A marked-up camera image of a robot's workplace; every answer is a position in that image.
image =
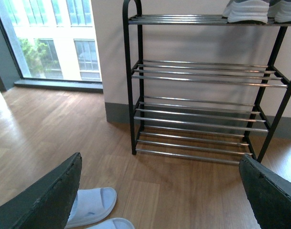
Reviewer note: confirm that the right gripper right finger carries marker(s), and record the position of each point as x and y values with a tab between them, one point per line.
268	193

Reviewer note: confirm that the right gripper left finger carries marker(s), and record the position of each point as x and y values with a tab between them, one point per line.
47	203

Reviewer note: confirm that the light blue slipper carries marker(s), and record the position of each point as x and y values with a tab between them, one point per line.
114	223
91	206

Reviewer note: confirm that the grey sneaker one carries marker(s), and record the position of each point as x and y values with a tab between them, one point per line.
280	10
246	10

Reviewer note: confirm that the black metal shoe rack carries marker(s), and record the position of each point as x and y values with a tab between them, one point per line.
212	111

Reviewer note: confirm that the window with dark frame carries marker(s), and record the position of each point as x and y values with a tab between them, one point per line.
49	44

